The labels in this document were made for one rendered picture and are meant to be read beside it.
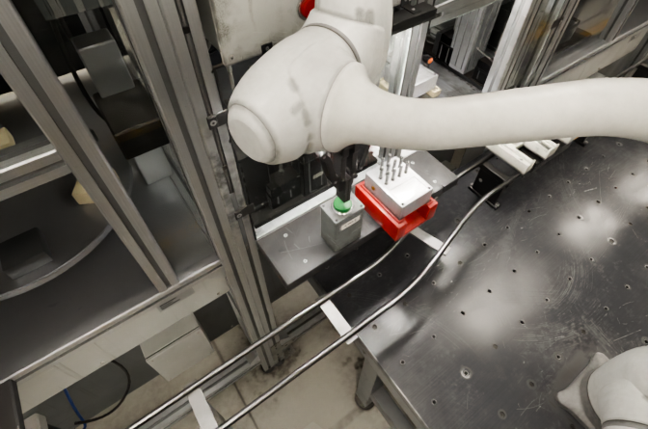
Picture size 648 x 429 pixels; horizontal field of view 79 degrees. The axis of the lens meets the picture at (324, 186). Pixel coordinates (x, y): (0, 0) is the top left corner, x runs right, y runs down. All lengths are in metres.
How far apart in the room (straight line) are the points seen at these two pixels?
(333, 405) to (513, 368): 0.80
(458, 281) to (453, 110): 0.83
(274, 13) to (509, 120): 0.35
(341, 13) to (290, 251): 0.57
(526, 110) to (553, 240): 0.97
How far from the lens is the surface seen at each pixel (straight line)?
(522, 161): 1.26
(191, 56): 0.60
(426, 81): 1.21
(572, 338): 1.24
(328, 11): 0.52
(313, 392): 1.73
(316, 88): 0.40
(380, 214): 0.93
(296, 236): 0.94
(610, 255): 1.44
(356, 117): 0.41
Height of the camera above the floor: 1.69
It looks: 50 degrees down
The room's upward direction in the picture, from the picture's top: straight up
